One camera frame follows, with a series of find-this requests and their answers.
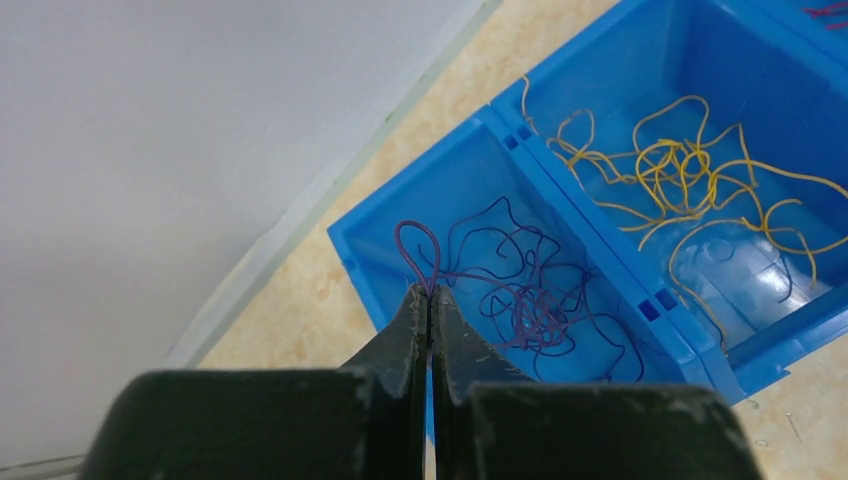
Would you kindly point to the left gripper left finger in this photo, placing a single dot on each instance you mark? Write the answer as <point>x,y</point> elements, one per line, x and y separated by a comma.
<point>362,420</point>

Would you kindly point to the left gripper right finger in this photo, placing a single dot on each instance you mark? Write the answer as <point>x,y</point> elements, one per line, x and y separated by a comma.
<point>493,422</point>

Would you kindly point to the blue three-compartment plastic bin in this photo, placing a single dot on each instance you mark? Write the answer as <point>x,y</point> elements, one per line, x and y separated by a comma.
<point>663,199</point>

